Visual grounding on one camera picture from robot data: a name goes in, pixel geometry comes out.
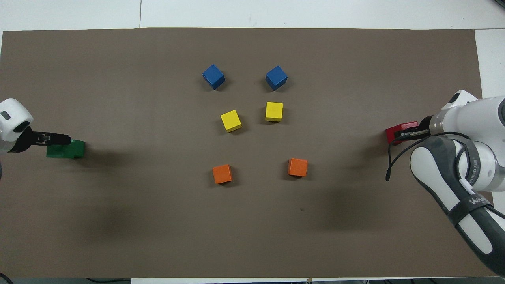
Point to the yellow wooden cube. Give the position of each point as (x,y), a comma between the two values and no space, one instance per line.
(230,120)
(274,111)

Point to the orange wooden cube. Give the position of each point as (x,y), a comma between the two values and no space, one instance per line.
(297,167)
(222,174)

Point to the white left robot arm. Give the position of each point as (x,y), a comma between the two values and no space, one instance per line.
(12,126)

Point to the blue wooden cube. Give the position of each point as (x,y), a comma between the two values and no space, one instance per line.
(276,77)
(213,76)

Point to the brown table mat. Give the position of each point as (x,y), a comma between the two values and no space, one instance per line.
(244,221)

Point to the green wooden cube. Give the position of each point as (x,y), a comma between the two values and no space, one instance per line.
(79,150)
(58,152)

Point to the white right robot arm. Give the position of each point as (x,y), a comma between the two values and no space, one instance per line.
(481,114)

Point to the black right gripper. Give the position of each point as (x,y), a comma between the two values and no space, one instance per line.
(418,134)

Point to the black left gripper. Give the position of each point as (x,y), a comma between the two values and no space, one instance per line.
(35,139)

